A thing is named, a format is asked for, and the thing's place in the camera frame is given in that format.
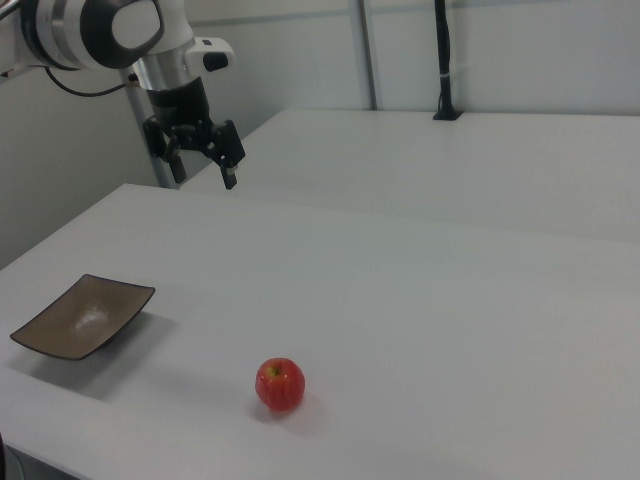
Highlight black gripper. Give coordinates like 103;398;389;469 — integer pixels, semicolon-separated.
143;78;247;191

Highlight red apple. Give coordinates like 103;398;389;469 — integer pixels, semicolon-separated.
255;356;306;413

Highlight brown square ceramic plate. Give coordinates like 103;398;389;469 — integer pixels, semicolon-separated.
9;273;157;362

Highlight white adjacent table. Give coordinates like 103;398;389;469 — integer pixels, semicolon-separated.
177;107;640;236

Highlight grey metal partition post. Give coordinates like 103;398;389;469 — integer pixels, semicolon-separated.
124;74;177;190

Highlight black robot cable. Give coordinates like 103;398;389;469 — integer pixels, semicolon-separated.
44;65;140;98

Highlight black camera pole, white band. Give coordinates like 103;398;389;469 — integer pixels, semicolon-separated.
431;0;471;123

